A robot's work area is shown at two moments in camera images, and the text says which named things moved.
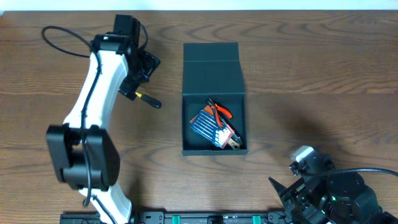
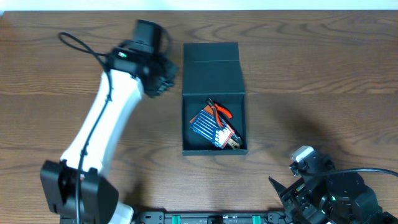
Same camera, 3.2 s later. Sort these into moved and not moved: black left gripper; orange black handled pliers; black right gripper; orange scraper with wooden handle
Moved: black left gripper
Not moved: orange scraper with wooden handle; orange black handled pliers; black right gripper
